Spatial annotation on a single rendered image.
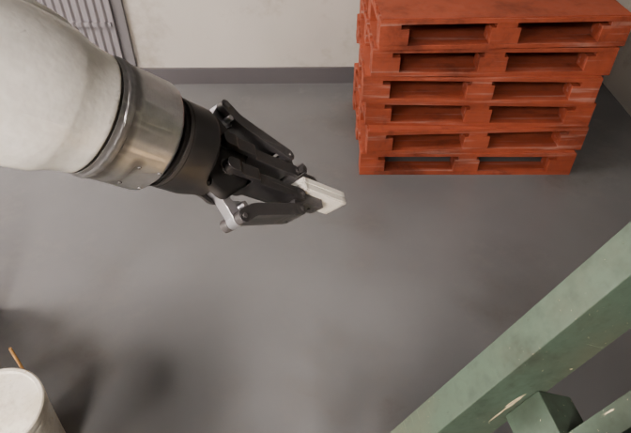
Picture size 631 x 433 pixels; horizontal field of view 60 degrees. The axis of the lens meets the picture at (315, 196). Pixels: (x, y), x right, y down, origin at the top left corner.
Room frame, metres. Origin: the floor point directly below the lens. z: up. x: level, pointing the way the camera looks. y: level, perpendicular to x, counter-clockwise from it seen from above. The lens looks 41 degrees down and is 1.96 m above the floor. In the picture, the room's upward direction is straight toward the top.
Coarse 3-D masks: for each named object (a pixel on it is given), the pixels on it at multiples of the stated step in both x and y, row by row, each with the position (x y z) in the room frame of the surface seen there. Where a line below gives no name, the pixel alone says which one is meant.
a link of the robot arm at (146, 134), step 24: (144, 72) 0.36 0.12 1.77; (144, 96) 0.33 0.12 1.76; (168, 96) 0.35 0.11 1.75; (120, 120) 0.31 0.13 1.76; (144, 120) 0.32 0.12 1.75; (168, 120) 0.33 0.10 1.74; (120, 144) 0.30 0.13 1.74; (144, 144) 0.31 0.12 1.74; (168, 144) 0.32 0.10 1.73; (96, 168) 0.30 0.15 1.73; (120, 168) 0.30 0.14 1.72; (144, 168) 0.31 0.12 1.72
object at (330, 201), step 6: (300, 186) 0.43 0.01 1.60; (306, 186) 0.42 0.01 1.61; (312, 186) 0.43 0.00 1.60; (306, 192) 0.42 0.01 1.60; (312, 192) 0.43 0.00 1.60; (318, 192) 0.43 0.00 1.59; (324, 192) 0.44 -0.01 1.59; (324, 198) 0.44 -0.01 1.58; (330, 198) 0.44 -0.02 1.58; (336, 198) 0.44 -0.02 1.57; (342, 198) 0.45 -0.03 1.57; (324, 204) 0.44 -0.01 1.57; (330, 204) 0.44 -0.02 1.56; (336, 204) 0.45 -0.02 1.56; (342, 204) 0.45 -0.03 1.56; (318, 210) 0.45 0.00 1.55; (324, 210) 0.45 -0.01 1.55; (330, 210) 0.45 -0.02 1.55
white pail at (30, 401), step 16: (16, 368) 0.99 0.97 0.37; (0, 384) 0.94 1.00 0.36; (16, 384) 0.94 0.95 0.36; (32, 384) 0.94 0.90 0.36; (0, 400) 0.88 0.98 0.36; (16, 400) 0.88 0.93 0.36; (32, 400) 0.88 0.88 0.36; (48, 400) 0.91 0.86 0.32; (0, 416) 0.83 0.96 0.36; (16, 416) 0.83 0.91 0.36; (32, 416) 0.83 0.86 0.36; (48, 416) 0.87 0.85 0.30; (0, 432) 0.78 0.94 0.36; (16, 432) 0.78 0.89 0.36; (32, 432) 0.79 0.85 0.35; (48, 432) 0.83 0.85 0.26; (64, 432) 0.91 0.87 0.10
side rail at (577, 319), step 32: (608, 256) 0.51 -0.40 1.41; (576, 288) 0.50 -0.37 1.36; (608, 288) 0.47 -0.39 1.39; (544, 320) 0.49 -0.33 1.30; (576, 320) 0.46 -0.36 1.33; (608, 320) 0.47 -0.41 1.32; (512, 352) 0.48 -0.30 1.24; (544, 352) 0.46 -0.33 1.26; (576, 352) 0.47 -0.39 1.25; (448, 384) 0.50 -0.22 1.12; (480, 384) 0.46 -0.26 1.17; (512, 384) 0.45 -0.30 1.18; (544, 384) 0.46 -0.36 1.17; (416, 416) 0.48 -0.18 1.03; (448, 416) 0.45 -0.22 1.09; (480, 416) 0.45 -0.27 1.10
